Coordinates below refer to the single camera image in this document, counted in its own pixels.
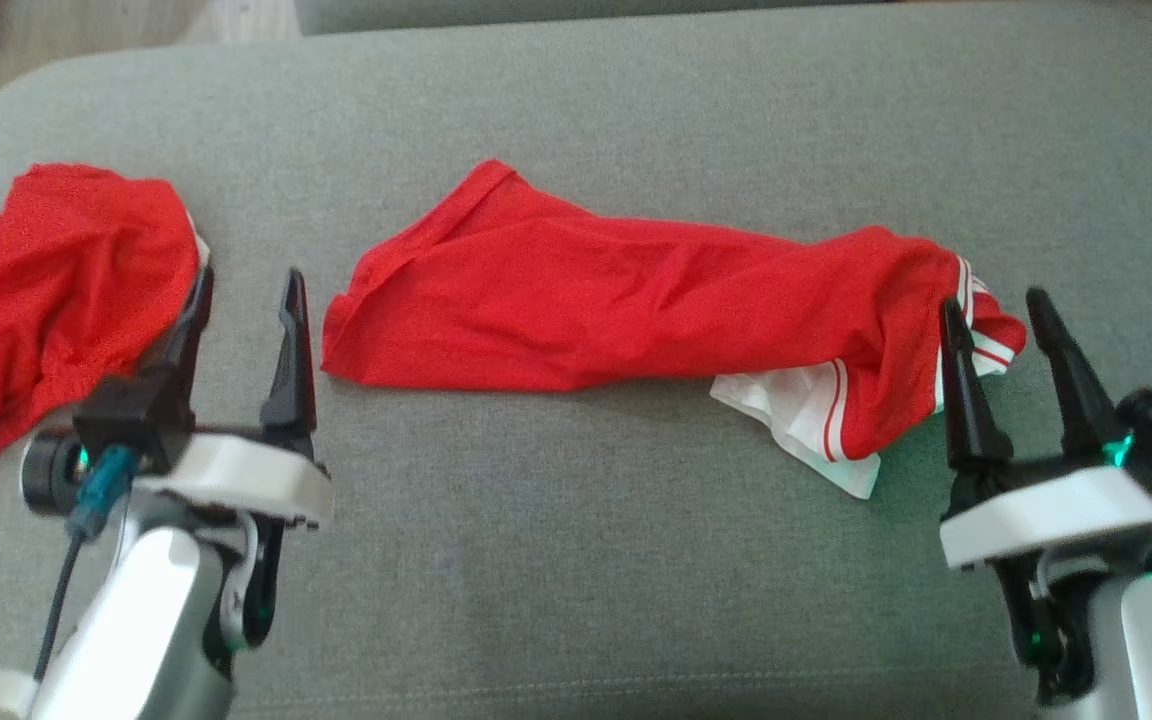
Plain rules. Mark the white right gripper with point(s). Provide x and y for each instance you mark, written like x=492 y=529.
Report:
x=1046 y=510

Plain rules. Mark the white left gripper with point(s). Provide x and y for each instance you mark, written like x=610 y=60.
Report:
x=236 y=478

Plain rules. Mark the red shorts with white stripe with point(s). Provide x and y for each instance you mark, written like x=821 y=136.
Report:
x=46 y=290

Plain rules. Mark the red T-shirt with white sleeves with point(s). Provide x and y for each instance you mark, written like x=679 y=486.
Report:
x=636 y=300

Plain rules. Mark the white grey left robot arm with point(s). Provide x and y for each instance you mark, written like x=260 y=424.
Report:
x=161 y=620

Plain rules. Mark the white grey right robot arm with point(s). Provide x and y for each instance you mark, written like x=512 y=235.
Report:
x=1136 y=640

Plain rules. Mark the grey fabric sofa seat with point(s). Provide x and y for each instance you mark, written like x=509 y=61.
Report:
x=576 y=560

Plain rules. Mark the grey sofa back cushion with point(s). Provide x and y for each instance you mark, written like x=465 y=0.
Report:
x=636 y=12

